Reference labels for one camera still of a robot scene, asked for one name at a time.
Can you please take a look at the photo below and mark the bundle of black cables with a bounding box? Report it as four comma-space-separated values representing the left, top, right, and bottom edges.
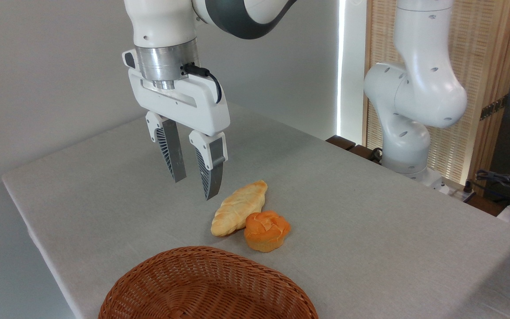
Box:
474, 170, 510, 209

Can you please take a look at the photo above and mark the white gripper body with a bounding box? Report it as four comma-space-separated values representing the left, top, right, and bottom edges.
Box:
122, 48, 230, 137

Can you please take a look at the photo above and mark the wooden slatted screen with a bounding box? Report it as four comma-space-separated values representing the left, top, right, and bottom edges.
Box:
363, 0, 510, 195

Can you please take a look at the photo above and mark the brown wicker basket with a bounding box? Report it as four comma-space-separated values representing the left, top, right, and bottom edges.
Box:
98, 246, 319, 319

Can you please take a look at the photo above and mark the round orange bread roll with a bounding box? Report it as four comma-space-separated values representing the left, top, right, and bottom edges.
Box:
243, 210, 291, 253

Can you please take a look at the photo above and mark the dark brown wooden furniture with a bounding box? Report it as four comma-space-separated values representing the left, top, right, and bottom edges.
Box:
326, 135, 382, 164

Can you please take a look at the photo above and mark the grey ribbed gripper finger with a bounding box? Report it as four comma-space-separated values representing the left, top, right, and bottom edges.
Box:
189, 130, 228, 201
145, 111, 187, 183

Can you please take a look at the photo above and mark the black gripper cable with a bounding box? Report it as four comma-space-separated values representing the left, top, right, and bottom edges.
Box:
182, 63, 223, 104

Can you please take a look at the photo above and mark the grey tablecloth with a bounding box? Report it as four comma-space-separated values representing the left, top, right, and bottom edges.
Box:
2, 103, 510, 319

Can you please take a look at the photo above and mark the long pale twisted bread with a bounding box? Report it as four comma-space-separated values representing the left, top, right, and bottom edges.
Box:
211, 179, 268, 237

